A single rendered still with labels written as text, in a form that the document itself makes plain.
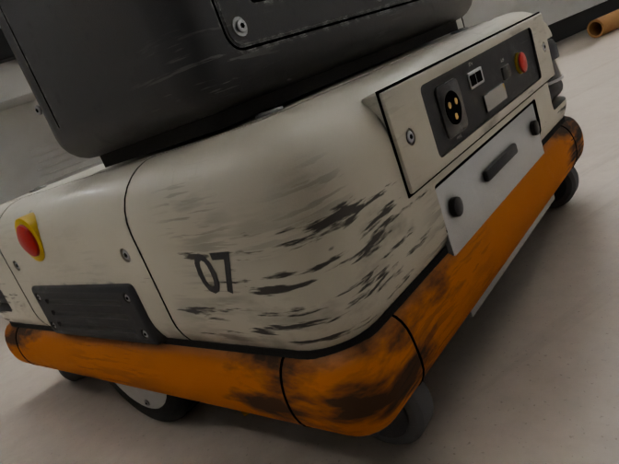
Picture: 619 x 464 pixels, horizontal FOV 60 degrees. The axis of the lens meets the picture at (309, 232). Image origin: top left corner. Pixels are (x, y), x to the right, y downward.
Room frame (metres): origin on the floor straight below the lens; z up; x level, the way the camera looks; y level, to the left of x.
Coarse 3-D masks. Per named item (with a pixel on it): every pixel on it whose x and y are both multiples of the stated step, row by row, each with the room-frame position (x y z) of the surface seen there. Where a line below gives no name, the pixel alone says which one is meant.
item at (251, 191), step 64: (384, 64) 0.56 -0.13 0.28; (256, 128) 0.36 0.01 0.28; (320, 128) 0.36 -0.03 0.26; (384, 128) 0.40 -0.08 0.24; (512, 128) 0.57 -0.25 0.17; (576, 128) 0.72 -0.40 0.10; (64, 192) 0.54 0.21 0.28; (128, 192) 0.43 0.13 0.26; (192, 192) 0.37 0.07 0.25; (256, 192) 0.33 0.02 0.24; (320, 192) 0.33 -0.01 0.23; (384, 192) 0.37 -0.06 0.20; (448, 192) 0.44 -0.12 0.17; (512, 192) 0.53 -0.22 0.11; (0, 256) 0.64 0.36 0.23; (64, 256) 0.53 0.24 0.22; (128, 256) 0.44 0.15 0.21; (192, 256) 0.38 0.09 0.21; (256, 256) 0.34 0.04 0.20; (320, 256) 0.33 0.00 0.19; (384, 256) 0.36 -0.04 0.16; (448, 256) 0.43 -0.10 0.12; (512, 256) 0.51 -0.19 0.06; (64, 320) 0.57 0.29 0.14; (128, 320) 0.47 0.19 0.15; (192, 320) 0.41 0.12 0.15; (256, 320) 0.35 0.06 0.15; (320, 320) 0.33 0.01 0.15; (384, 320) 0.35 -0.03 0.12; (448, 320) 0.39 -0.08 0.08; (128, 384) 0.53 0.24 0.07; (192, 384) 0.43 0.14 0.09; (256, 384) 0.37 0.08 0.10; (320, 384) 0.32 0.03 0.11; (384, 384) 0.32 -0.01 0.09
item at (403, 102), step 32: (512, 32) 0.60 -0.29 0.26; (544, 32) 0.68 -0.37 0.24; (448, 64) 0.48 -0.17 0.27; (480, 64) 0.53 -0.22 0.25; (512, 64) 0.59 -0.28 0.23; (544, 64) 0.66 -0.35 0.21; (384, 96) 0.39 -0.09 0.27; (416, 96) 0.43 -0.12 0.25; (448, 96) 0.46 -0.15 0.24; (480, 96) 0.52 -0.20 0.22; (512, 96) 0.58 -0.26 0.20; (416, 128) 0.42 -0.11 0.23; (448, 128) 0.45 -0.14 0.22; (480, 128) 0.50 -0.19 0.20; (416, 160) 0.41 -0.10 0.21; (448, 160) 0.44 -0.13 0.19
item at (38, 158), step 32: (480, 0) 2.62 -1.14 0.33; (512, 0) 2.70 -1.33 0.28; (544, 0) 2.78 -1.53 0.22; (576, 0) 2.87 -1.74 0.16; (608, 0) 3.00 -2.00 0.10; (576, 32) 2.89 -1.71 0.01; (0, 128) 1.82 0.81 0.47; (32, 128) 1.85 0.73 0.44; (0, 160) 1.80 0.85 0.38; (32, 160) 1.83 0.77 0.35; (64, 160) 1.86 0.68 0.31; (96, 160) 1.90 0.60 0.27; (0, 192) 1.78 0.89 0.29
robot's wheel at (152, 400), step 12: (120, 384) 0.57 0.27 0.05; (132, 396) 0.56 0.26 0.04; (144, 396) 0.54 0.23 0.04; (156, 396) 0.52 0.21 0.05; (168, 396) 0.50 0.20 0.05; (144, 408) 0.55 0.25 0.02; (156, 408) 0.53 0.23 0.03; (168, 408) 0.51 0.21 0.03; (180, 408) 0.50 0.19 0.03; (192, 408) 0.51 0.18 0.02; (168, 420) 0.52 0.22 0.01
